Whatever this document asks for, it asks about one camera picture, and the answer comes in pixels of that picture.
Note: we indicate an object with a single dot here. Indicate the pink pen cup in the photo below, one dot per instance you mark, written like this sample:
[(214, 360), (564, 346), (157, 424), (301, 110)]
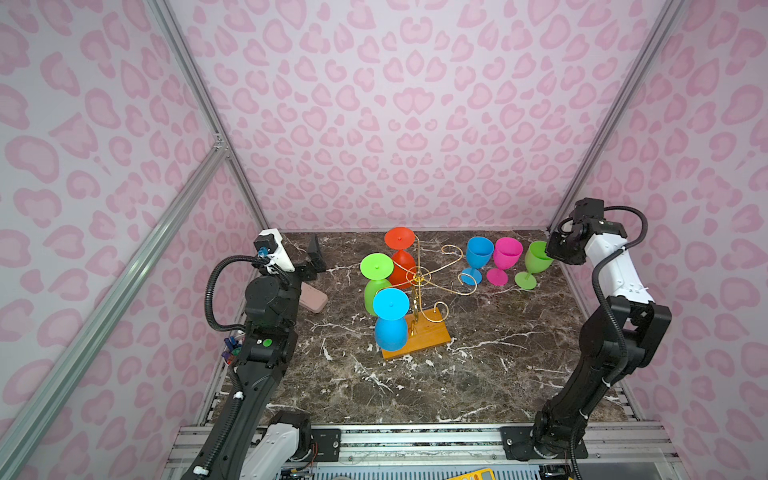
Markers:
[(233, 345)]

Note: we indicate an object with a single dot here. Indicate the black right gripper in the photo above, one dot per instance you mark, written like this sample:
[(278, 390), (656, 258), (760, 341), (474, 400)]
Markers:
[(552, 250)]

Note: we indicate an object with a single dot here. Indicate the green wine glass front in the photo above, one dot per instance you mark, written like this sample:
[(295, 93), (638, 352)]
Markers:
[(536, 261)]

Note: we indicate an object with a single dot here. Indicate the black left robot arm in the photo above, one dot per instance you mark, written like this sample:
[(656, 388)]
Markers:
[(232, 449)]

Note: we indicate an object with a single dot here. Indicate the green wine glass back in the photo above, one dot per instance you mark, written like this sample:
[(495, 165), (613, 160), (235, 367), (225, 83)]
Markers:
[(376, 268)]

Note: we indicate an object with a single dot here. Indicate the green wine glass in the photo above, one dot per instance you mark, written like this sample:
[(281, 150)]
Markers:
[(376, 268), (536, 261)]

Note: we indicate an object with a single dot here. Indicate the red wine glass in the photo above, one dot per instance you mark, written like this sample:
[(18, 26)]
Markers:
[(400, 239)]

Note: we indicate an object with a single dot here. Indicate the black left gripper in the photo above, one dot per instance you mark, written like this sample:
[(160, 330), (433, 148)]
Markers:
[(307, 274)]

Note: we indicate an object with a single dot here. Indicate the blue wine glass front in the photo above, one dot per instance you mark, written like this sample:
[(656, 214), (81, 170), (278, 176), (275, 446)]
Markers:
[(391, 305)]

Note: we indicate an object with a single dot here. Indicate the yellow plastic object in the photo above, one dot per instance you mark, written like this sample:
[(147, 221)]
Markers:
[(481, 474)]

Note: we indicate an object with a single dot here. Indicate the magenta wine glass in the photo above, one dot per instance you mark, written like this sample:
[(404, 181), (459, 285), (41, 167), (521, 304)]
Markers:
[(506, 254)]

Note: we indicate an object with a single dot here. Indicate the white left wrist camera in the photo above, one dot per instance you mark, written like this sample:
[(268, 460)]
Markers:
[(269, 246)]

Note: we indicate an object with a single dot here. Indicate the pink rectangular case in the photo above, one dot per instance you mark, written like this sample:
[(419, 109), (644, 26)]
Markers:
[(312, 299)]

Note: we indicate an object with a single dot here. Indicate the gold wire glass rack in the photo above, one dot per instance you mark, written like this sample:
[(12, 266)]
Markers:
[(426, 326)]

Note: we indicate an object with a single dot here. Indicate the blue wine glass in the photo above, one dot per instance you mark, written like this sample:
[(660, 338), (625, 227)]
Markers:
[(478, 254), (391, 305)]

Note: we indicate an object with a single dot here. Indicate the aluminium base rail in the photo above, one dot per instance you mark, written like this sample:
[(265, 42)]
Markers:
[(610, 450)]

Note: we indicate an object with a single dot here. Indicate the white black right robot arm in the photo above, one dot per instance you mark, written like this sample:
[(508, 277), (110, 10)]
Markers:
[(621, 336)]

